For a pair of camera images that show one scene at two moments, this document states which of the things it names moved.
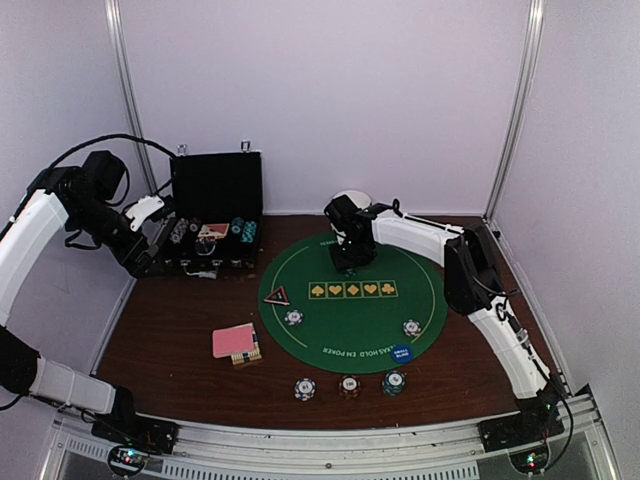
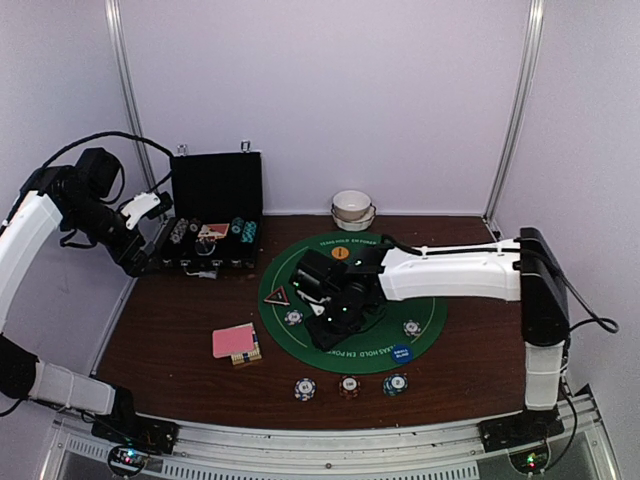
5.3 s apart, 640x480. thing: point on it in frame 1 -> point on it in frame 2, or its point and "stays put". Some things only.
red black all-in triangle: x=278 y=297 stays put
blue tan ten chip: x=293 y=317 stays put
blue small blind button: x=401 y=353 stays put
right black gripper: x=343 y=263 -> x=325 y=340
